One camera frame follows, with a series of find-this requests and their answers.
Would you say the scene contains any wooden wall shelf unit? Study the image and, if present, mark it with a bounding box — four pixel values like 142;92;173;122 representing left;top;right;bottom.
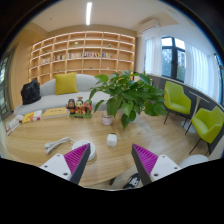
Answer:
28;30;137;86

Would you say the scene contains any grey curved sofa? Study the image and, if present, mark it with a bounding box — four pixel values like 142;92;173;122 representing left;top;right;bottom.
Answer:
13;73;113;117

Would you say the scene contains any small white cup red band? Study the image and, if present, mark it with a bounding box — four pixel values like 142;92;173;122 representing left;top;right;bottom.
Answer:
100;111;115;127

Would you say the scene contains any white charger with gold trim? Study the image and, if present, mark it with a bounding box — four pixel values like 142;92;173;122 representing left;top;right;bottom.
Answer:
106;132;119;149

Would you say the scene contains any lime green chair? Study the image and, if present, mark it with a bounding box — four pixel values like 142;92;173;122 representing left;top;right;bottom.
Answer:
188;105;224;156
163;80;193;126

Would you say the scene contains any glass door with dark frame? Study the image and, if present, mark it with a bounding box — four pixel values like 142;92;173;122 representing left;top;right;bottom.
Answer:
0;48;16;121

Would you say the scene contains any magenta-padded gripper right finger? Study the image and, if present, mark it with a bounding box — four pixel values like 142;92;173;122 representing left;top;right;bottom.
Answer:
130;143;183;187

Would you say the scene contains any black backpack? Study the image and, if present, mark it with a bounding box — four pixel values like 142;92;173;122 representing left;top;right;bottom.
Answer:
20;77;43;106

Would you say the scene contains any yellow cushion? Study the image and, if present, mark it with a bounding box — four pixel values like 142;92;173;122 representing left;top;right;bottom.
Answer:
54;71;80;96

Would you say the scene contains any white wall air conditioner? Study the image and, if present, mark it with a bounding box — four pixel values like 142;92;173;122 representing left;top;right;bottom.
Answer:
138;18;162;35

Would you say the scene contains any dark framed window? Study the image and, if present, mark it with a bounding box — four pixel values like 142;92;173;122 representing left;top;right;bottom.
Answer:
161;36;187;84

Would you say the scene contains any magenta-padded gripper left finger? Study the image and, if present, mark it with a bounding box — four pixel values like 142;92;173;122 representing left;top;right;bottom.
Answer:
39;143;92;185

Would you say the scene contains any white round stool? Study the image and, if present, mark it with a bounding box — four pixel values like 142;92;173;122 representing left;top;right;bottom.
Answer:
178;153;211;170

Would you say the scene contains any long ceiling light strip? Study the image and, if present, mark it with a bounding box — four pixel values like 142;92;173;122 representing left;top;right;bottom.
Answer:
85;1;94;27

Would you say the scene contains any white sheer curtain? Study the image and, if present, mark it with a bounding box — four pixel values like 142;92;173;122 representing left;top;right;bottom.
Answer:
143;35;164;77
184;42;222;103

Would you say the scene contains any colourful three-figure figurine set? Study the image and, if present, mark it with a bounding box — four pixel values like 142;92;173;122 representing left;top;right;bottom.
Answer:
65;96;94;120

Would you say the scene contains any bundled white power cable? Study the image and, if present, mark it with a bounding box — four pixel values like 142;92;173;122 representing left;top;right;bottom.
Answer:
43;135;77;155

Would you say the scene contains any green leafy potted plant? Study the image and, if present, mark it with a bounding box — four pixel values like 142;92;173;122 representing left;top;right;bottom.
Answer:
88;69;169;131

